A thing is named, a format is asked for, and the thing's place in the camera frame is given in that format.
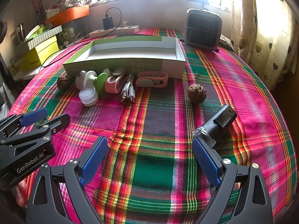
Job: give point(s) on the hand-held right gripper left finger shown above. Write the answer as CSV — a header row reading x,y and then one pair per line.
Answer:
x,y
93,161

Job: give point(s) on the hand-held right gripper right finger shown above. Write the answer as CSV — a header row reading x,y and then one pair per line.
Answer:
x,y
206,161

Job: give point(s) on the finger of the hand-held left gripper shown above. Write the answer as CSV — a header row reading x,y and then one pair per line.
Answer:
x,y
58,121
35,116

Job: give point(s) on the black device with clear cap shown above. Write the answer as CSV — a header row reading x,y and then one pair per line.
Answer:
x,y
217,126

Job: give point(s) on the small white jar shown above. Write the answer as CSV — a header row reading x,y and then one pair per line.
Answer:
x,y
88,96

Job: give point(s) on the brown walnut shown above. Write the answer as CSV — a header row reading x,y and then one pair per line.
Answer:
x,y
197,93
63,81

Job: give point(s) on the white panda-shaped massager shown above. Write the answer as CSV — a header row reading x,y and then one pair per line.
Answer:
x,y
80,78

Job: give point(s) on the white green spool massager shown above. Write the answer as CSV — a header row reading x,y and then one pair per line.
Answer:
x,y
99,84

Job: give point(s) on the pink clip with grey pad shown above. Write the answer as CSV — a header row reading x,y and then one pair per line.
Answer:
x,y
112,85

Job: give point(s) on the green white cardboard box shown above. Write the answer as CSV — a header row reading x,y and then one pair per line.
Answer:
x,y
130,53

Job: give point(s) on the yellow-green box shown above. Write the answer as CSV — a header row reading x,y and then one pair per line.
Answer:
x,y
38,53

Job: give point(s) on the plaid blanket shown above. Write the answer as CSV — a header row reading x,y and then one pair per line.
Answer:
x,y
151,126

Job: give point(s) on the green striped box lid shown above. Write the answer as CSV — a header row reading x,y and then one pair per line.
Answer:
x,y
46,36

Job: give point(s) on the pale green jar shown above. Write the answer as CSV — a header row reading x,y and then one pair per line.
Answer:
x,y
69,32

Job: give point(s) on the white power strip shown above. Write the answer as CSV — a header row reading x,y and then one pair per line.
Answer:
x,y
112,31

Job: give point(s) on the orange box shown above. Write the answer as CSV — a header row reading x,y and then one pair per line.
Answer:
x,y
70,14

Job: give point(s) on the black charger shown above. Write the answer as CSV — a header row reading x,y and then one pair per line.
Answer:
x,y
108,23

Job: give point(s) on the red berry branch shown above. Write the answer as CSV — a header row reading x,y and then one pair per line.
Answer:
x,y
35,2

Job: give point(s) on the black smartphone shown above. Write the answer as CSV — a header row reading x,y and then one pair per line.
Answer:
x,y
135,35

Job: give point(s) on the white plug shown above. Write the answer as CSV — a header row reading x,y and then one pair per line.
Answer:
x,y
125,24

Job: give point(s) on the grey fan heater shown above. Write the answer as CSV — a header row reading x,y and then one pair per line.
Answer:
x,y
202,31

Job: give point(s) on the heart-patterned curtain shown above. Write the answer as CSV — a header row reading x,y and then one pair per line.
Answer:
x,y
268,39

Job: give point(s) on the black window latch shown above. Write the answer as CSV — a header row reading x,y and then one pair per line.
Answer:
x,y
203,4

